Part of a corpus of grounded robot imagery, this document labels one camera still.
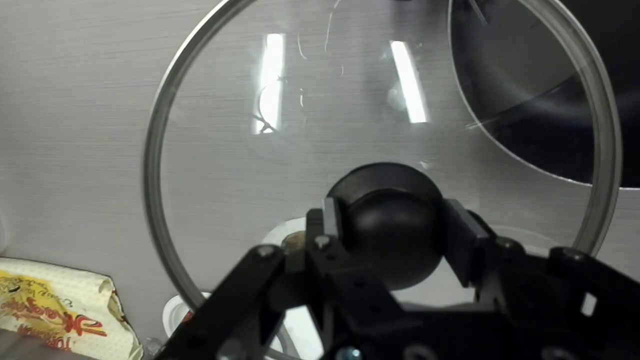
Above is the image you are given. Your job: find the white oval plate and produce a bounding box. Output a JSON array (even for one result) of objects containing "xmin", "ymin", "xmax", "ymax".
[{"xmin": 161, "ymin": 290, "xmax": 217, "ymax": 343}]

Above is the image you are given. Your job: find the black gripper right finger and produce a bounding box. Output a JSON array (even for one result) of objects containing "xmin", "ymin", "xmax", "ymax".
[{"xmin": 442, "ymin": 196, "xmax": 640, "ymax": 360}]

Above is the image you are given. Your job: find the round glass lid black knob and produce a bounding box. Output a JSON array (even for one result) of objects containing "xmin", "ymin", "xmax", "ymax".
[{"xmin": 143, "ymin": 0, "xmax": 625, "ymax": 315}]

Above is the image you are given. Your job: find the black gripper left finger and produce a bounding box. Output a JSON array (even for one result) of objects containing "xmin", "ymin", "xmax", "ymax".
[{"xmin": 157, "ymin": 196, "xmax": 403, "ymax": 360}]

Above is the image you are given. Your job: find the black pot with loop handles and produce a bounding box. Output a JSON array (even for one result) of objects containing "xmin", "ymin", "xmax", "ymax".
[{"xmin": 447, "ymin": 0, "xmax": 640, "ymax": 192}]

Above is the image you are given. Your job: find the yellow packet with red print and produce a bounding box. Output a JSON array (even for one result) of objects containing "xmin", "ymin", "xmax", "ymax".
[{"xmin": 0, "ymin": 255, "xmax": 147, "ymax": 360}]

